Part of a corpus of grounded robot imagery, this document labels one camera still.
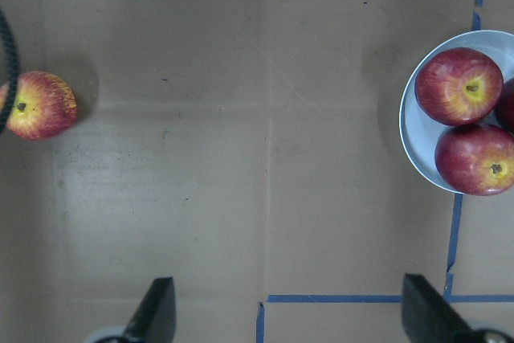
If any light blue plate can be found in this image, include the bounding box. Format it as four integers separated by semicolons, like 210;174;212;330
398;30;513;194

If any red apple front on plate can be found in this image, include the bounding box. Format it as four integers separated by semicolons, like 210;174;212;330
434;124;513;196

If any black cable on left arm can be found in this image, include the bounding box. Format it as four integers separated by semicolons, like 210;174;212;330
0;7;19;135

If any red yellow striped apple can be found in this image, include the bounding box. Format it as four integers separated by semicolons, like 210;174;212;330
6;71;78;141

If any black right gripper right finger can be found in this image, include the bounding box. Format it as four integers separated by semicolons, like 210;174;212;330
402;274;513;343

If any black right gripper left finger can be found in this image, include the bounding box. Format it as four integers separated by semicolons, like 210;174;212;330
121;277;176;343

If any dark red apple on plate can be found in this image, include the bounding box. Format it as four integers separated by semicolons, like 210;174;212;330
494;78;514;133

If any red apple with yellow top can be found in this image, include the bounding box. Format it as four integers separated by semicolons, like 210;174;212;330
414;47;504;126

